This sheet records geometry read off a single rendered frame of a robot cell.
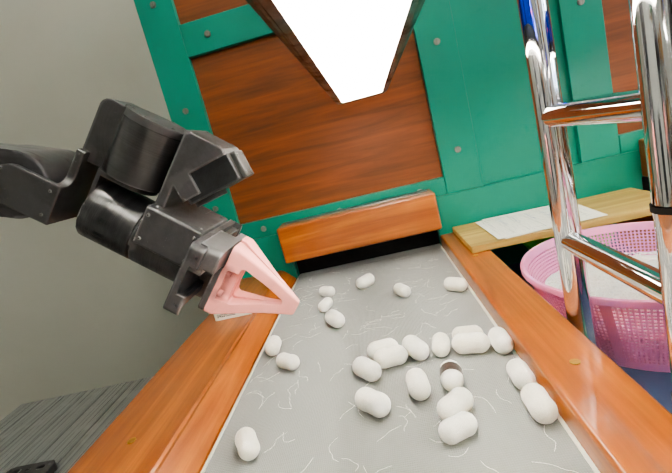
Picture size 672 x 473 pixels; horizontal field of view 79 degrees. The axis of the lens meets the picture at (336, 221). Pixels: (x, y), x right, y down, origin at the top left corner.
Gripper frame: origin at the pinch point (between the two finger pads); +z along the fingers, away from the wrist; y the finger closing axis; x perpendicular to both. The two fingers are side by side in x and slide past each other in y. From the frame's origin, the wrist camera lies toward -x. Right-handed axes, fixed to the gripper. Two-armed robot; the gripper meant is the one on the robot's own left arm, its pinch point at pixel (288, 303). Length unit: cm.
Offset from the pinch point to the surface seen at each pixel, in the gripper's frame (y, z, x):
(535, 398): -6.4, 20.0, -5.2
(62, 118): 118, -107, 29
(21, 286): 117, -100, 101
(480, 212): 44, 26, -14
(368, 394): -2.2, 10.1, 3.3
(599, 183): 44, 42, -29
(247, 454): -6.1, 2.6, 11.1
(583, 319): 3.2, 26.2, -10.9
